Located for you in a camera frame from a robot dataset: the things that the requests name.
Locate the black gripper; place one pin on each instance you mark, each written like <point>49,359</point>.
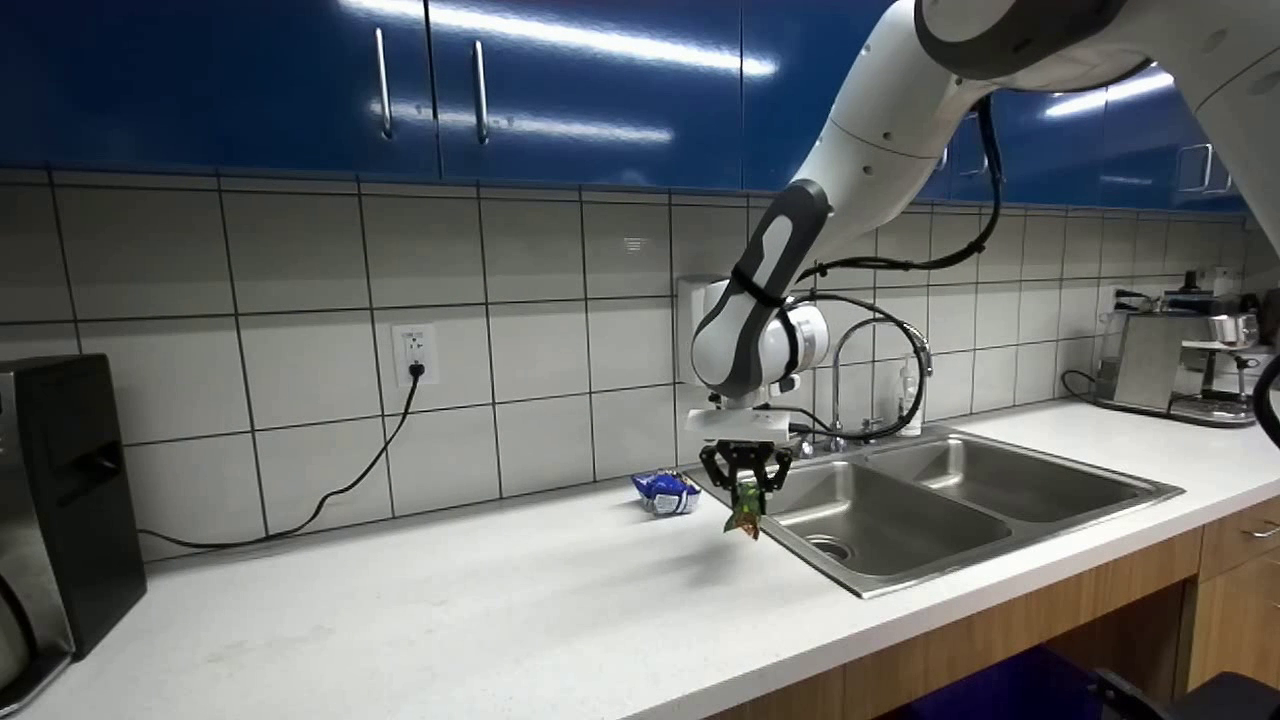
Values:
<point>744,453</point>

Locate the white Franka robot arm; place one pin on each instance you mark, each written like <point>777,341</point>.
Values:
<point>895,123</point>

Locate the stainless steel double sink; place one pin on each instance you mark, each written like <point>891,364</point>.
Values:
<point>932,523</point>

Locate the wooden sink apron panel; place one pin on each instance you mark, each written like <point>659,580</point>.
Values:
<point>961,643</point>

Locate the blue white snack packet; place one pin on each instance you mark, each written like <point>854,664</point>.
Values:
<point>665,492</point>

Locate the chrome gooseneck faucet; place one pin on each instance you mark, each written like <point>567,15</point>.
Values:
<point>836,385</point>

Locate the clear pump soap bottle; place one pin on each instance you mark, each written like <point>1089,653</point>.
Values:
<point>908,406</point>

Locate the silver espresso machine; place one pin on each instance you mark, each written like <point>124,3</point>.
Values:
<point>1144,363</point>

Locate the dark seat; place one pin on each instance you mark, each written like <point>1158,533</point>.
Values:
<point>1201,701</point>

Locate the wooden base cabinet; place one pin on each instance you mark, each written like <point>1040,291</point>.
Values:
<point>1242,602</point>

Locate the black box appliance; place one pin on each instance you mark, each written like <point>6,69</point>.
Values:
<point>85,506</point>

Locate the white wall outlet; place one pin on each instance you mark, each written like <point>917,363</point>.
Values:
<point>413,351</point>

